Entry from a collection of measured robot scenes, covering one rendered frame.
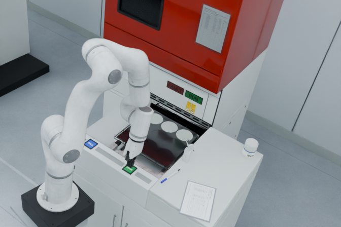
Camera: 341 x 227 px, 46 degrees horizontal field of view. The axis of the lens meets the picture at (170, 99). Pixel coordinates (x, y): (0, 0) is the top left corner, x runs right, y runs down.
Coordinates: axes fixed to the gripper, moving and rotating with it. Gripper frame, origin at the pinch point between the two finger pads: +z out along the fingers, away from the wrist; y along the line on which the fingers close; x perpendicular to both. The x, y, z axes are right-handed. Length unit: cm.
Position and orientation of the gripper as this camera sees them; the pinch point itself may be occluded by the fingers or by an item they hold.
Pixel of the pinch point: (130, 162)
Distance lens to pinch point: 202.6
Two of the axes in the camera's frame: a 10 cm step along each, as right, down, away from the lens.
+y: -5.1, 2.7, -8.2
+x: 8.2, 4.3, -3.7
